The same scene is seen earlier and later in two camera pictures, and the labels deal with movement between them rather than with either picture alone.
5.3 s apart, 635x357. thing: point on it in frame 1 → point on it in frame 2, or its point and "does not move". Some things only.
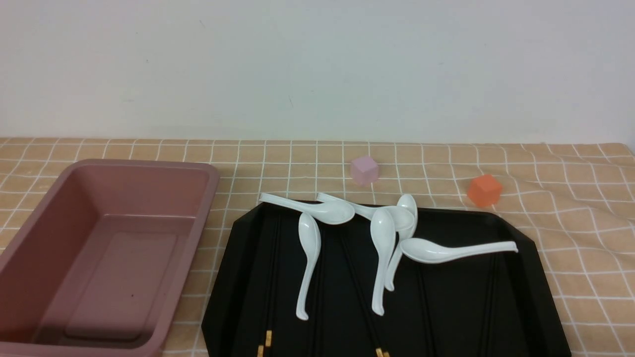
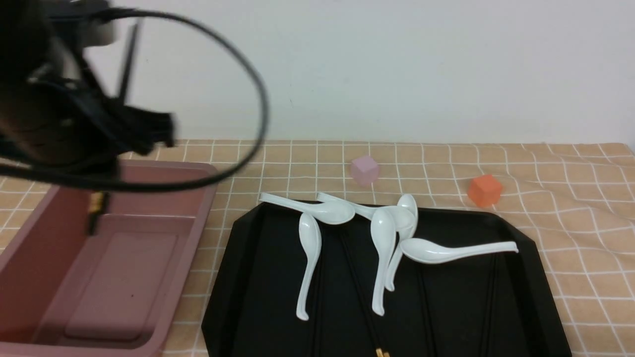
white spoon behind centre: x=409 y=201 does not move
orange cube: x=484 y=190 does not move
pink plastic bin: x=102 y=268 does not move
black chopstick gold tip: x=264 y=308 → x=99 y=201
